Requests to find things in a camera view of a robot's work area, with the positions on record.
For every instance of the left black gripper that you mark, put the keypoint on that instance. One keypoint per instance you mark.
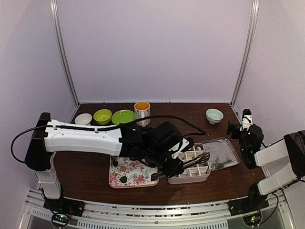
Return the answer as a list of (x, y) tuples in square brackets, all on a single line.
[(171, 171)]

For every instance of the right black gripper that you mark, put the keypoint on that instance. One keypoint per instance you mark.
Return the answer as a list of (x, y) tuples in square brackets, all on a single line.
[(234, 135)]

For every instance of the pink divided tin box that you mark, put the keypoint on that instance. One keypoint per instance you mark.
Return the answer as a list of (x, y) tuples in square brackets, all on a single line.
[(196, 173)]

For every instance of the pink rabbit tin lid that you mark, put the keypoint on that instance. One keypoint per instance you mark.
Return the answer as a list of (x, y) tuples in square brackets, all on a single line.
[(222, 153)]

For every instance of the metal serving tongs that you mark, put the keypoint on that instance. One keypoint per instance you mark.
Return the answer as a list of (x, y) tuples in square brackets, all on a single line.
[(197, 160)]

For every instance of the floral pink tray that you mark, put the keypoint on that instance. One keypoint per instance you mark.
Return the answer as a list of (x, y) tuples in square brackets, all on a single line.
[(126, 173)]

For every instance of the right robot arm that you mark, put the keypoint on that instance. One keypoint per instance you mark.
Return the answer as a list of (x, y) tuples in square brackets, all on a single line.
[(292, 146)]

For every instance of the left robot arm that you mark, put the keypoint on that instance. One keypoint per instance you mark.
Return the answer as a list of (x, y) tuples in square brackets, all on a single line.
[(156, 147)]

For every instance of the pale blue tea bowl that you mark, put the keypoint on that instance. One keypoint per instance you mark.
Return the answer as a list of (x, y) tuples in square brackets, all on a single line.
[(214, 116)]

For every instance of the floral white mug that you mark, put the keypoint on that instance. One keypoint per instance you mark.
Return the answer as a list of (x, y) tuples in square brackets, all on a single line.
[(142, 110)]

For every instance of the green plate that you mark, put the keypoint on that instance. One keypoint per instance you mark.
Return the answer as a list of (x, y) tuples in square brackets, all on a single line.
[(123, 116)]

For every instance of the green bowl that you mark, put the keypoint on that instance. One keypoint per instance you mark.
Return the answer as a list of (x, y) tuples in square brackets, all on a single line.
[(103, 116)]

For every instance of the black white bowl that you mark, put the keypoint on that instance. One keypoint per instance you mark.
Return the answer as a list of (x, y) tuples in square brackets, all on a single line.
[(83, 119)]

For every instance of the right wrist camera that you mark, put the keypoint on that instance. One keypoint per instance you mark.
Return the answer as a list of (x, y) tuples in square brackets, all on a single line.
[(247, 120)]

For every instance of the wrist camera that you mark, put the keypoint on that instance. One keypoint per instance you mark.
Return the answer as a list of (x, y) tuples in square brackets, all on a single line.
[(247, 120), (185, 145)]

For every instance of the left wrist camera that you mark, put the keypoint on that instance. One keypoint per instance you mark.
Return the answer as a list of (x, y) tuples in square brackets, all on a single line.
[(185, 145)]

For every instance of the front aluminium rail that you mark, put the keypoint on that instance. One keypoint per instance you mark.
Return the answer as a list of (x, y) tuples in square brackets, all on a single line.
[(98, 215)]

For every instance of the right aluminium frame post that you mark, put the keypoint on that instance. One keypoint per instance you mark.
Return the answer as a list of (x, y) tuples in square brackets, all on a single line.
[(247, 50)]

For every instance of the aluminium frame post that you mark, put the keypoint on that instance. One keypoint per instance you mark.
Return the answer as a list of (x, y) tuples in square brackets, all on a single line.
[(62, 52), (247, 50)]

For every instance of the left aluminium frame post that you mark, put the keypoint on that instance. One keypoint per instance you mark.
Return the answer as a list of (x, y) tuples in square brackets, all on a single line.
[(62, 52)]

